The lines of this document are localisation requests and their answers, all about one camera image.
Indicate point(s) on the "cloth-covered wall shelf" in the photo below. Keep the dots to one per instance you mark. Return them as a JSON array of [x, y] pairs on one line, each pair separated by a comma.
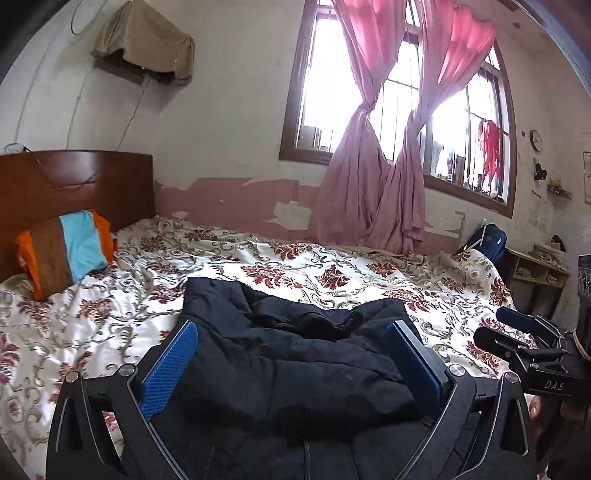
[[147, 37]]

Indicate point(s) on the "orange brown blue striped pillow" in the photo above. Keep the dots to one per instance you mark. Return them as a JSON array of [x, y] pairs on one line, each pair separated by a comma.
[[64, 251]]

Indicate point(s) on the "stack of papers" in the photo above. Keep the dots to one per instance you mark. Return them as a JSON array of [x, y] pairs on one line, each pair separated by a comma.
[[545, 253]]

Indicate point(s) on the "brown framed window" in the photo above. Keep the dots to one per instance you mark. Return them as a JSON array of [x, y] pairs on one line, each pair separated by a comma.
[[291, 138]]

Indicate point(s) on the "pink curtain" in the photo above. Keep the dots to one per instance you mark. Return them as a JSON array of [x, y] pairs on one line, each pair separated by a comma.
[[351, 194], [406, 194]]

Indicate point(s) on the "red hanging clothes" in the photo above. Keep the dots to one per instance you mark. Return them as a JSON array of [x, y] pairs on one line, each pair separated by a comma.
[[491, 147]]

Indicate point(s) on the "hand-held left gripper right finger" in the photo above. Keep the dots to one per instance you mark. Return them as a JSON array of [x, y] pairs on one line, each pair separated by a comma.
[[418, 364]]

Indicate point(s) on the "floral bed quilt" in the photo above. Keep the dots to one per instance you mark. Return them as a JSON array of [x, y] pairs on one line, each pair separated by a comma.
[[138, 281]]

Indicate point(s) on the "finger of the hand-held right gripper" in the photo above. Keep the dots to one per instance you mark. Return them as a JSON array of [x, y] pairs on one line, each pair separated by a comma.
[[526, 321], [503, 346]]

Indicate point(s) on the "blue backpack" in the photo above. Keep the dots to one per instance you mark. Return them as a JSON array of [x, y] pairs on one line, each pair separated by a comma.
[[489, 242]]

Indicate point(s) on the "wooden wall shelf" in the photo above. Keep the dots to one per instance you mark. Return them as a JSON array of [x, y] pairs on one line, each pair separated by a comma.
[[120, 71]]

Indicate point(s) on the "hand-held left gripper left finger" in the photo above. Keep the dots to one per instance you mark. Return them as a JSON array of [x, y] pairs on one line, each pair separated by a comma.
[[168, 364]]

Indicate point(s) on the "person's right hand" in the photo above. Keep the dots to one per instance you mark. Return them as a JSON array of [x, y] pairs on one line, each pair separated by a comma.
[[535, 410]]

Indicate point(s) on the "black padded jacket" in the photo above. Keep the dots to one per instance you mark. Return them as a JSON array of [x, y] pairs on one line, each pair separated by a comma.
[[300, 369]]

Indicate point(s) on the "black wall ornament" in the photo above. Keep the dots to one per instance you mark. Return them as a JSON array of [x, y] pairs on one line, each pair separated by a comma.
[[540, 171]]

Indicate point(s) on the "small wall shelf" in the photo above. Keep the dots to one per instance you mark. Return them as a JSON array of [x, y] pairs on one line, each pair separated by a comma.
[[559, 191]]

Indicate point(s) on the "round wall clock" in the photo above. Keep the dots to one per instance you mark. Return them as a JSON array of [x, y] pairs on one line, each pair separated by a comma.
[[536, 140]]

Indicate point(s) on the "white power strip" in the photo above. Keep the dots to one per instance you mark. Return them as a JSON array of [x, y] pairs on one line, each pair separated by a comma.
[[13, 148]]

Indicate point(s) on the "wooden headboard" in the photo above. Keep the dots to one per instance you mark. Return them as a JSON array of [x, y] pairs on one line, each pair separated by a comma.
[[92, 184]]

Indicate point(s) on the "wooden side desk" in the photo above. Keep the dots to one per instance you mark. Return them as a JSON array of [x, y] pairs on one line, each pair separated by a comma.
[[535, 272]]

